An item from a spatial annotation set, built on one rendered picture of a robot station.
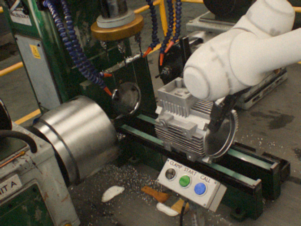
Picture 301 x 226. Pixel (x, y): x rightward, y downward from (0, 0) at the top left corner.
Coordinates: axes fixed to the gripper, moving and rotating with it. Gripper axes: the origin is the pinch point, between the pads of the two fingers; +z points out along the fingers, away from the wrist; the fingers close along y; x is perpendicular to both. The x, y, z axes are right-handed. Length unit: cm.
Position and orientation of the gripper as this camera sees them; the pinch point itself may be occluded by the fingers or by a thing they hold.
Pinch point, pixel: (216, 122)
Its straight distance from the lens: 116.4
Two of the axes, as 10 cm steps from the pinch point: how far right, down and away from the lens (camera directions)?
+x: 6.8, 6.5, -3.4
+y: -7.1, 4.6, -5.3
